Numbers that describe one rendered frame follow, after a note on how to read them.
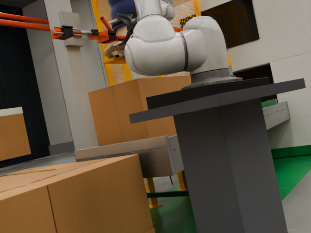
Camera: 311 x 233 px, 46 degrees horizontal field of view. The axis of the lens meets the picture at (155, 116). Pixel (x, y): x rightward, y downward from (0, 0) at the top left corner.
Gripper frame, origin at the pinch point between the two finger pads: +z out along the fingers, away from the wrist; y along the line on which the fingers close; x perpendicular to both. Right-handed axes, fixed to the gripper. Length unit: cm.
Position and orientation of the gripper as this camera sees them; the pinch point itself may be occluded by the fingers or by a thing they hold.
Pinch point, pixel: (113, 33)
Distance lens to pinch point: 222.6
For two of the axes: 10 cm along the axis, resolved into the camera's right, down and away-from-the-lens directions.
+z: -8.1, 1.6, 5.6
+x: 5.5, -1.2, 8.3
